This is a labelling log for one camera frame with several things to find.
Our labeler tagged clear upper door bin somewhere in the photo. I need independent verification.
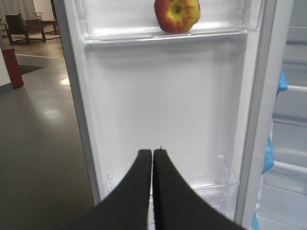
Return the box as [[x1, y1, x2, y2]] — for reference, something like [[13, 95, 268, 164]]
[[74, 0, 264, 44]]

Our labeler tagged clear middle door bin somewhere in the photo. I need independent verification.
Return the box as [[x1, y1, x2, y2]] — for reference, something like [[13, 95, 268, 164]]
[[101, 146, 239, 218]]

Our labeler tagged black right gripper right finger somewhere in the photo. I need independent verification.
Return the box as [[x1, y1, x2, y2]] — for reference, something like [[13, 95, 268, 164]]
[[153, 149, 243, 230]]

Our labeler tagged red white pedestal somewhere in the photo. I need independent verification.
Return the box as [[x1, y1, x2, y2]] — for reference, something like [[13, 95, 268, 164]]
[[2, 48, 24, 89]]

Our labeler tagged fridge door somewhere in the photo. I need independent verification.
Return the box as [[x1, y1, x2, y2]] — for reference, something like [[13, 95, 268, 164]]
[[54, 0, 266, 230]]

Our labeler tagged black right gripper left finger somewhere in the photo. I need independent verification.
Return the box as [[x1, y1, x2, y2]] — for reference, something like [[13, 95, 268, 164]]
[[69, 149, 152, 230]]

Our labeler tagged brown wooden armchair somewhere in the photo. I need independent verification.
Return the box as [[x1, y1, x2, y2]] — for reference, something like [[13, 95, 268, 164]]
[[5, 14, 47, 45]]

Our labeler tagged clear door bin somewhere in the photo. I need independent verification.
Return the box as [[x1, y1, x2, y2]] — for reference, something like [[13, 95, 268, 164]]
[[101, 146, 239, 218], [74, 0, 264, 44]]

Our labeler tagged wooden coffee table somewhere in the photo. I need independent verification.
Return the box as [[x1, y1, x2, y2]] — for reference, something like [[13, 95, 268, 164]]
[[40, 19, 60, 36]]

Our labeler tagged red yellow apple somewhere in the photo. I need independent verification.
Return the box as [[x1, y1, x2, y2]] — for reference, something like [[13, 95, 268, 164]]
[[154, 0, 201, 34]]

